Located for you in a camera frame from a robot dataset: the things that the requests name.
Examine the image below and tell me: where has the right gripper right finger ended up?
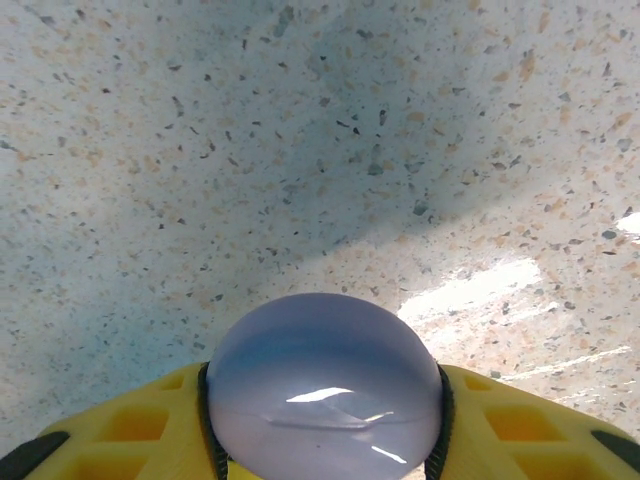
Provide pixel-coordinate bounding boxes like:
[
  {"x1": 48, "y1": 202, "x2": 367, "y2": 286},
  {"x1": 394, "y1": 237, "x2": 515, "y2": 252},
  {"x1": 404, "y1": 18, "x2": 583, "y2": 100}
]
[{"x1": 424, "y1": 364, "x2": 640, "y2": 480}]

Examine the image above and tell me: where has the purple earbud charging case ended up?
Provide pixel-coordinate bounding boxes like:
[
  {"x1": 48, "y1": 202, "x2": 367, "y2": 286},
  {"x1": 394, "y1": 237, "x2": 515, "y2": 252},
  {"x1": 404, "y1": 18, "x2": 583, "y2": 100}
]
[{"x1": 206, "y1": 292, "x2": 445, "y2": 480}]

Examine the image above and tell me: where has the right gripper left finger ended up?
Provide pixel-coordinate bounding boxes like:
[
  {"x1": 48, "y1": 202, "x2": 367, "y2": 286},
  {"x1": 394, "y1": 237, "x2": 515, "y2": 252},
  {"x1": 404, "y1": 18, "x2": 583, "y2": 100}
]
[{"x1": 0, "y1": 362, "x2": 231, "y2": 480}]

